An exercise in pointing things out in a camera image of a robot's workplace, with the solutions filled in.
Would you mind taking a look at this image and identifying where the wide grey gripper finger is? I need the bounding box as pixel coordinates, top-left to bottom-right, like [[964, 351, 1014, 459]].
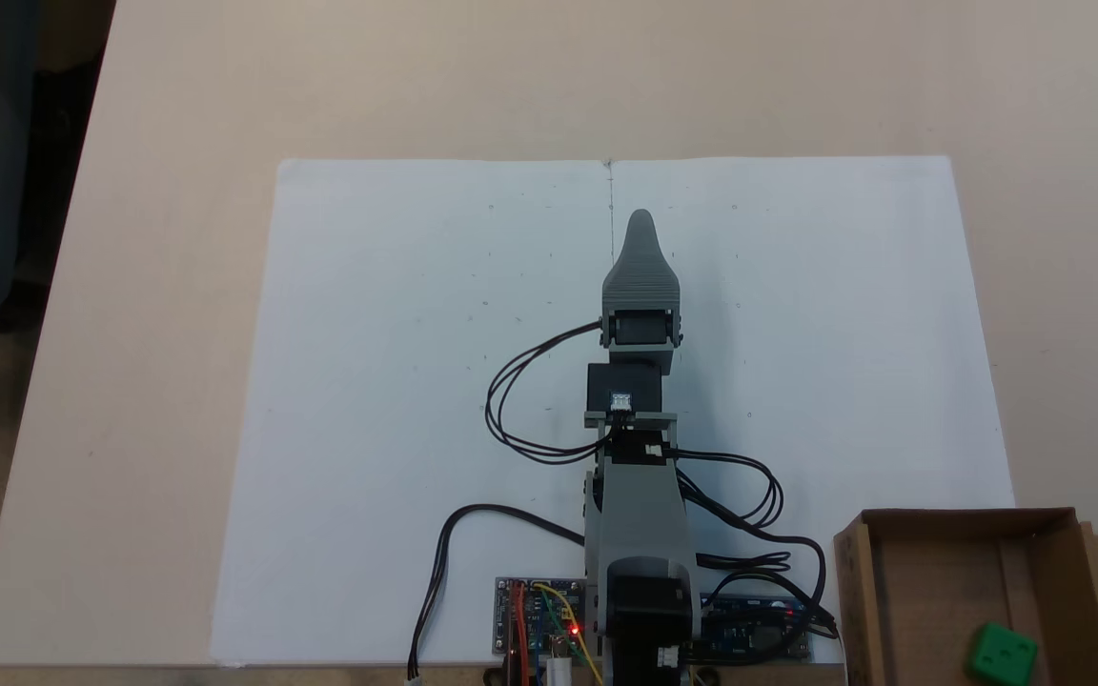
[[601, 209, 682, 315]]

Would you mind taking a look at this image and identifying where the green die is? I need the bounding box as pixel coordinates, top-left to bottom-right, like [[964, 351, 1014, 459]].
[[965, 623, 1038, 683]]

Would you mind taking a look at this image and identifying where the white paper sheet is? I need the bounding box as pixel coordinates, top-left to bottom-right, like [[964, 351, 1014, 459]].
[[606, 155, 1017, 665], [211, 157, 613, 668]]

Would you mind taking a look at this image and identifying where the dark blue circuit board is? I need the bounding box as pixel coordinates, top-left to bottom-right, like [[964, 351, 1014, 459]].
[[700, 595, 813, 663]]

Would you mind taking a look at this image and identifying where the brown cardboard box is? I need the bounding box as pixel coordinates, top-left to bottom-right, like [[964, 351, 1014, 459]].
[[833, 508, 1098, 686]]

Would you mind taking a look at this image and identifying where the black looped motor cable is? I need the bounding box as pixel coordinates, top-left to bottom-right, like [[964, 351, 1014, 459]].
[[484, 322, 613, 466]]

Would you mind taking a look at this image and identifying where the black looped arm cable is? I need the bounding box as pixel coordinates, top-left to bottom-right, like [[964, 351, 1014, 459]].
[[671, 450, 786, 531]]

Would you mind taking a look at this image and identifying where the black cable to blue board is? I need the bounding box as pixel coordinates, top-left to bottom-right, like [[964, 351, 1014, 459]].
[[678, 476, 842, 637]]

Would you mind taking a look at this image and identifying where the circuit board with coloured wires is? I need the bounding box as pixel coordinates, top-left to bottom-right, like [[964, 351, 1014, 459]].
[[495, 576, 598, 660]]

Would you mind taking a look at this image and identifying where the long black power cable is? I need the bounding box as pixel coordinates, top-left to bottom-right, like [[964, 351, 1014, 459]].
[[406, 505, 590, 683]]

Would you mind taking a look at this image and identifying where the yellow wire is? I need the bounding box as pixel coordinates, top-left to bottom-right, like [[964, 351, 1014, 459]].
[[532, 583, 607, 686]]

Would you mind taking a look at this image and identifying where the orange wire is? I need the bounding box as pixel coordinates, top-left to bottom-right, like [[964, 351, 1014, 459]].
[[509, 583, 529, 686]]

